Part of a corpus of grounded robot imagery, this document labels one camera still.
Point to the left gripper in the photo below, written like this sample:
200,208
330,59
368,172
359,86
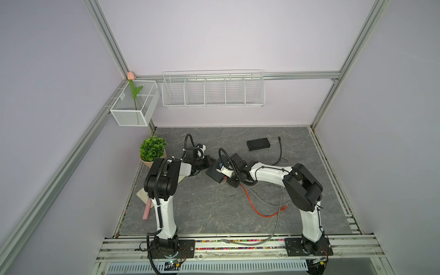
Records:
207,159

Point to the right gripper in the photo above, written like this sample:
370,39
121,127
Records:
231,182

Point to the large black network switch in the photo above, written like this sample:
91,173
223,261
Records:
213,173

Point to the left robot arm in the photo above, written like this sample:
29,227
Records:
163,177

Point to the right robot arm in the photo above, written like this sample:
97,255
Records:
304,190

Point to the green potted plant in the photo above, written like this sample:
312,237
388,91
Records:
151,149

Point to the pink purple brush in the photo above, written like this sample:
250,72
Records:
147,209

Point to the white mesh box basket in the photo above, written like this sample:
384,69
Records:
123,109

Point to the pink artificial tulip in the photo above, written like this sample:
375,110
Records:
135,90

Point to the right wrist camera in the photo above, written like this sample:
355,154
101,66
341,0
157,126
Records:
226,171

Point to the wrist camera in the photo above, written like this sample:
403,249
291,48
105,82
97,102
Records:
226,171
201,148

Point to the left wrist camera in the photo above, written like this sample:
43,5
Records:
201,148

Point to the small black network switch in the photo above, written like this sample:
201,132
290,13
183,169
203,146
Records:
258,144

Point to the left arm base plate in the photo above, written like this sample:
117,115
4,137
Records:
172,248

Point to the long white wire basket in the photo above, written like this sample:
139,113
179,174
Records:
217,88

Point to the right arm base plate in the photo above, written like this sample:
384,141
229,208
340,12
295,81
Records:
298,246

